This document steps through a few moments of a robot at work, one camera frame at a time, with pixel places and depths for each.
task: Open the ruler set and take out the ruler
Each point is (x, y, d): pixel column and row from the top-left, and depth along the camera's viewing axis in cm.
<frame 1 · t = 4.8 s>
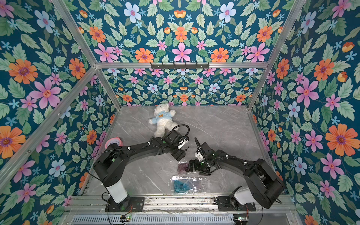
left hand: (182, 150, 90), fingers open
right hand: (194, 170, 83), fingers open
white teddy bear blue shirt: (163, 118, 103), point 9 cm above the table
pink alarm clock: (114, 140, 98), point 3 cm above the table
clear ruler set bag: (182, 167, 88), on the table
teal ruler set bag: (186, 185, 81), on the table

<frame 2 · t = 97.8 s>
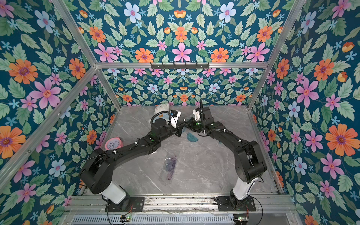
left hand: (187, 121, 80), fingers closed
right hand: (187, 121, 87), fingers closed
clear ruler set bag: (168, 169, 88), on the table
teal protractor: (191, 138, 103), on the table
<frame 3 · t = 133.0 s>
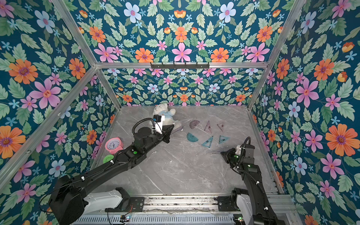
left hand: (174, 125, 73), fingers closed
right hand: (222, 150, 82), fingers closed
purple protractor: (193, 123, 110), on the table
purple wide triangle ruler: (221, 124, 110), on the table
teal triangle ruler: (222, 139, 103), on the table
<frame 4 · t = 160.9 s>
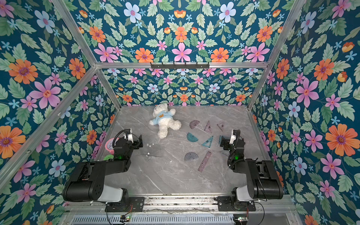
left hand: (134, 134, 91), fingers open
right hand: (233, 136, 92), fingers open
